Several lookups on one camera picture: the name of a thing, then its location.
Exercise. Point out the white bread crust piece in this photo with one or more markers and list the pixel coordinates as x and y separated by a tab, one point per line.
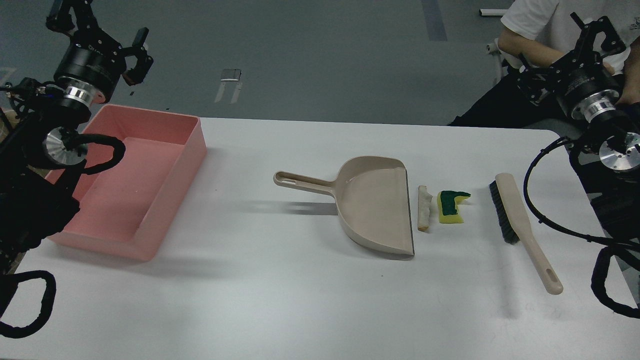
424	208

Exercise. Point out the pink plastic bin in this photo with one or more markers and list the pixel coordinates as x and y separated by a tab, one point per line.
127	210

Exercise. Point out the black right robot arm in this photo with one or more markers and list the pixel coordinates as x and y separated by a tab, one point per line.
607	148

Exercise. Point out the grey metal floor plate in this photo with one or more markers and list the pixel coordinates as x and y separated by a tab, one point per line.
231	75

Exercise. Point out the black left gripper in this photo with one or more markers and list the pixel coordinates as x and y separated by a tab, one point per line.
93	56

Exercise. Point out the white table leg base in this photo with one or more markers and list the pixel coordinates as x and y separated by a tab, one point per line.
492	12

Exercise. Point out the yellow green sponge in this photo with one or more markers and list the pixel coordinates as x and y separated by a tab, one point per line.
448	202

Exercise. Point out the beige hand brush black bristles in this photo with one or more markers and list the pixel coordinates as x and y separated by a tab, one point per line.
515	226

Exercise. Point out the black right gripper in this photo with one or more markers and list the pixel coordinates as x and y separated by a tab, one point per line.
587	92

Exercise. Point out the white office chair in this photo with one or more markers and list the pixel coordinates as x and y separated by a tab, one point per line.
498	61

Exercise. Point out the beige plastic dustpan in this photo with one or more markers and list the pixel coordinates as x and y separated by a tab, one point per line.
371	194

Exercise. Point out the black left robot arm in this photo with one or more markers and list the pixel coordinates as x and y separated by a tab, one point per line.
43	155

